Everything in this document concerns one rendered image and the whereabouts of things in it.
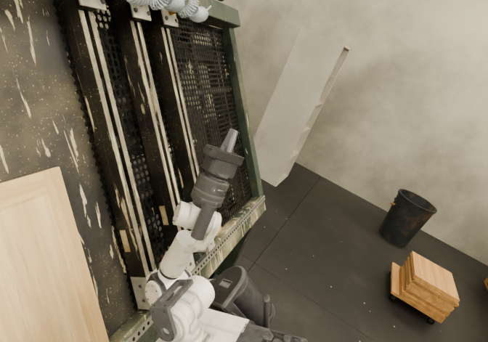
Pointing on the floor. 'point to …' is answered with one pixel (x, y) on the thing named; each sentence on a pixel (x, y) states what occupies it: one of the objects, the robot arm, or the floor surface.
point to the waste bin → (406, 218)
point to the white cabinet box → (296, 102)
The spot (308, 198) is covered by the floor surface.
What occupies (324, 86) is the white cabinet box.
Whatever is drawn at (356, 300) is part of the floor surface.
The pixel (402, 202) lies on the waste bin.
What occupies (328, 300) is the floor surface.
